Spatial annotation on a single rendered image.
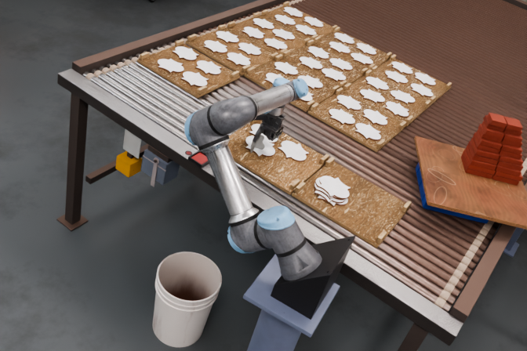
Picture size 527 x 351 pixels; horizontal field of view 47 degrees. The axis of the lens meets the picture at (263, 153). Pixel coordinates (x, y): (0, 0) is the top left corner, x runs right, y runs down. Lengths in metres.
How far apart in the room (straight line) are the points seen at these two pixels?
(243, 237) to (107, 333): 1.15
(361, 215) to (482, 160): 0.66
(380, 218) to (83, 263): 1.60
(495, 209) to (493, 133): 0.34
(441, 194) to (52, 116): 2.70
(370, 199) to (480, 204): 0.46
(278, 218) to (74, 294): 1.47
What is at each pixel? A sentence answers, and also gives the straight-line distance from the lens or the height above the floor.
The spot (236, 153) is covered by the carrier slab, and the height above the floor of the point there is 0.94.
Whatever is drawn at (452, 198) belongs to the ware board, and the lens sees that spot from 2.67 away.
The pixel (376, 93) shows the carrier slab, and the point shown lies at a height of 0.95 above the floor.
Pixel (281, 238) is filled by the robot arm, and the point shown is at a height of 1.11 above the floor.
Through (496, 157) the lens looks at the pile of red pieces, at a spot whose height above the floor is 1.15.
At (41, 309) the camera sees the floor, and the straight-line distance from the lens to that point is 3.14.
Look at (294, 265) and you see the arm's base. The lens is 2.05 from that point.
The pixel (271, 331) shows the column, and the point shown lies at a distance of 2.27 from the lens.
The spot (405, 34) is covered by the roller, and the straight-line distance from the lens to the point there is 4.47.
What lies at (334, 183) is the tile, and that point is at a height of 0.97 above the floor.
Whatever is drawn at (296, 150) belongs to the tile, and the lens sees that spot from 2.74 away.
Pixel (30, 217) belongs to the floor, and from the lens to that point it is 3.56.
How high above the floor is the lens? 2.47
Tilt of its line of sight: 35 degrees down
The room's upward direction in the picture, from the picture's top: 16 degrees clockwise
